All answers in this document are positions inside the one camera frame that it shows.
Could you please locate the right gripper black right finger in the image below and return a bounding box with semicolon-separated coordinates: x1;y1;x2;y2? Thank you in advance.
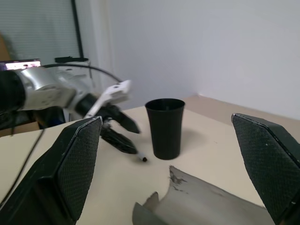
231;112;300;225

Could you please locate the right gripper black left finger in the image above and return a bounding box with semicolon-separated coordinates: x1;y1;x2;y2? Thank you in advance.
0;116;104;225

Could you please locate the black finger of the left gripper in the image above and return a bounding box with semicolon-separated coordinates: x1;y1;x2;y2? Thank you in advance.
100;127;139;156
112;107;142;135

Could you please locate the white marker with black cap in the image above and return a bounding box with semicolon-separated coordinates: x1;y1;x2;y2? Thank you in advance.
135;151;148;163

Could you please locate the black plastic cup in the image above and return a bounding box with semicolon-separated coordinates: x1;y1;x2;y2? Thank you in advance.
144;98;186;161

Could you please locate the brown wooden desk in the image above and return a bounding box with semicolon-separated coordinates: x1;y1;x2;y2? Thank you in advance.
0;111;40;138

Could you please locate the lit computer screen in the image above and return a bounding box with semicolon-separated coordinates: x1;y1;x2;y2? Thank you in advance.
0;58;42;71

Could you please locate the brown cardboard sheet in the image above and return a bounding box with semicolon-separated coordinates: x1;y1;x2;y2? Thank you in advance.
0;32;11;62

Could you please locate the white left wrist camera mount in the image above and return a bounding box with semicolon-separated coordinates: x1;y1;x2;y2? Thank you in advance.
83;79;132;119

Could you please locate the thin black hanging cable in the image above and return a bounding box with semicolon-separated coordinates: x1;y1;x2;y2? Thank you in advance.
0;110;46;206

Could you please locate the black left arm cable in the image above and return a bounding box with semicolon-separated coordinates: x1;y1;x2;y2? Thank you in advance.
43;64;124;84

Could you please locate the black horizontal bracket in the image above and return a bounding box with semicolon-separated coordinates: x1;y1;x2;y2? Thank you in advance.
54;56;90;64

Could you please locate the black window frame bar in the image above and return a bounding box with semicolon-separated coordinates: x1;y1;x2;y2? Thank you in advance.
70;0;85;59

